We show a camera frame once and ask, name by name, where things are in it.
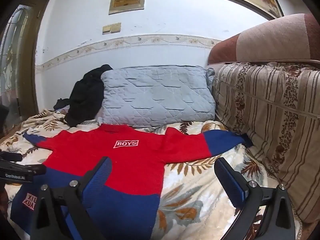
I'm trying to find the black garment pile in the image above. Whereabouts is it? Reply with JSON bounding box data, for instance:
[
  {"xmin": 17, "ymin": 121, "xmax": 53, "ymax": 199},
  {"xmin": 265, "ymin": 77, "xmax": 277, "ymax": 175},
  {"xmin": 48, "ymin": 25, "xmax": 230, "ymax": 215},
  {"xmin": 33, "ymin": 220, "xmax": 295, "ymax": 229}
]
[{"xmin": 53, "ymin": 64, "xmax": 112, "ymax": 127}]

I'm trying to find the gold wall panel box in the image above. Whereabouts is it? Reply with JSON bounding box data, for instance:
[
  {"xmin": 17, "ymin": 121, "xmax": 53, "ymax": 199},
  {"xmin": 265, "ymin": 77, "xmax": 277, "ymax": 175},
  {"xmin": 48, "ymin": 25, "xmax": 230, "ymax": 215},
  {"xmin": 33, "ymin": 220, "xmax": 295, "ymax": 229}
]
[{"xmin": 108, "ymin": 0, "xmax": 145, "ymax": 15}]

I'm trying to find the grey quilted pillow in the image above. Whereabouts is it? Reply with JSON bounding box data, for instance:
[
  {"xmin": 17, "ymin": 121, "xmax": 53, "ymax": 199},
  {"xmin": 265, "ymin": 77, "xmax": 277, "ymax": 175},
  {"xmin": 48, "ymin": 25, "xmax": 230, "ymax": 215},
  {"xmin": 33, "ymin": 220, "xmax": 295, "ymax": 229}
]
[{"xmin": 96, "ymin": 65, "xmax": 216, "ymax": 128}]

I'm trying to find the wooden door with glass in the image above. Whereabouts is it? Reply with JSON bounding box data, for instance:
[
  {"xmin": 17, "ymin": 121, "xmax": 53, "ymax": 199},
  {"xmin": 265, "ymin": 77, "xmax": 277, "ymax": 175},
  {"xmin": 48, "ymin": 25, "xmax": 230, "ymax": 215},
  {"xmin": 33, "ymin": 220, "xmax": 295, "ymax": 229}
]
[{"xmin": 1, "ymin": 0, "xmax": 49, "ymax": 130}]

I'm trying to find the red and blue sweater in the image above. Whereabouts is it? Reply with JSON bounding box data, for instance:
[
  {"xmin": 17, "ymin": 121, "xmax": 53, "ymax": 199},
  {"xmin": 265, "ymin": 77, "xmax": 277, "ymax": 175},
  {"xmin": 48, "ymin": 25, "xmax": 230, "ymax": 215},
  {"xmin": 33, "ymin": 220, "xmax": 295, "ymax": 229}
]
[{"xmin": 10, "ymin": 124, "xmax": 246, "ymax": 239}]

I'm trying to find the striped floral folded quilt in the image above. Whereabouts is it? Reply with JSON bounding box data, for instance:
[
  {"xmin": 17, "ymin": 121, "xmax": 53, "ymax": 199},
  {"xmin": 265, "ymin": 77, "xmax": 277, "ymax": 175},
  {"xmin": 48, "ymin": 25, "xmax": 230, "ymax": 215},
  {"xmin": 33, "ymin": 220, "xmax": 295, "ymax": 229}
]
[{"xmin": 213, "ymin": 62, "xmax": 319, "ymax": 223}]

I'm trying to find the gold wall switch plate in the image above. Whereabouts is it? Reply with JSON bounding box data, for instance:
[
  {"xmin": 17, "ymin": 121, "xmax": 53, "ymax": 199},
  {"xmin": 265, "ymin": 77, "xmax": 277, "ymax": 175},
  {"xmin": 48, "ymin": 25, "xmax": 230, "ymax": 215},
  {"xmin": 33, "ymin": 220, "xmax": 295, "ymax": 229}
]
[{"xmin": 102, "ymin": 23, "xmax": 121, "ymax": 35}]

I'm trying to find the brown pink cushion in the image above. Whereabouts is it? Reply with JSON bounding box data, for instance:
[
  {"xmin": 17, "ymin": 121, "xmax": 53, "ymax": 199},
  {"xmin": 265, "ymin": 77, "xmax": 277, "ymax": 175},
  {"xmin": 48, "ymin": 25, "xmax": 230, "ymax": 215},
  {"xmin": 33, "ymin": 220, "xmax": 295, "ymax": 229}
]
[{"xmin": 208, "ymin": 14, "xmax": 319, "ymax": 64}]

